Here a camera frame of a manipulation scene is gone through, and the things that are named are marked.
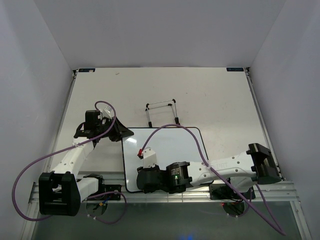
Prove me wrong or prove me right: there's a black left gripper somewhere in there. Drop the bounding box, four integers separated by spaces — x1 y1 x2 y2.
97 116 134 143

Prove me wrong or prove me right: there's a white whiteboard black frame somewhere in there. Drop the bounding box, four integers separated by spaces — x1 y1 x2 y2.
121 127 202 193

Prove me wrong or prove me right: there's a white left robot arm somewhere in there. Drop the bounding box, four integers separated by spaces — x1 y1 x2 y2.
38 110 134 216

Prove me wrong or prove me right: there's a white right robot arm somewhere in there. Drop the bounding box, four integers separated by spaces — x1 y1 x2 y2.
136 143 282 199

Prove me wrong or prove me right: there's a black metal easel stand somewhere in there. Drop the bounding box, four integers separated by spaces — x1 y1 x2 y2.
145 98 180 128

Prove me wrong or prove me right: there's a blue label sticker left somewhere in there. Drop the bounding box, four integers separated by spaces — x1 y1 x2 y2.
78 68 96 73

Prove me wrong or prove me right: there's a blue label sticker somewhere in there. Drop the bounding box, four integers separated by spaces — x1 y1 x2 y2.
78 68 96 73
226 67 244 72

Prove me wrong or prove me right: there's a blue label sticker right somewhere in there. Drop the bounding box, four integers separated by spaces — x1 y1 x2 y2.
226 67 244 72

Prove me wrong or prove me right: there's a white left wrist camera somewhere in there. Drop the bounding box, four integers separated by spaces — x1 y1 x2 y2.
98 105 115 120

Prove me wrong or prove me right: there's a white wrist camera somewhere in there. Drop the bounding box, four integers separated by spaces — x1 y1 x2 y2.
98 105 115 120
137 147 158 168

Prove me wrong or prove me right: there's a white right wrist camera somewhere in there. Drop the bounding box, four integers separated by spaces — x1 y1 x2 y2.
137 147 158 168

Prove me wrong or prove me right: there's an aluminium table frame rail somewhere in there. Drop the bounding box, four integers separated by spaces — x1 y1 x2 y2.
27 172 301 204

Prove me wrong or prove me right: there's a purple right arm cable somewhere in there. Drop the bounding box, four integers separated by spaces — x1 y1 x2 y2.
137 123 287 236

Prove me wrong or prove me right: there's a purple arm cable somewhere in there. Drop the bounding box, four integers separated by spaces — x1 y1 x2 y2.
12 100 128 224
137 123 287 236

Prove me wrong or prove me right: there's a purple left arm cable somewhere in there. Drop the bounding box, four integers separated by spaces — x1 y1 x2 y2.
12 100 128 224

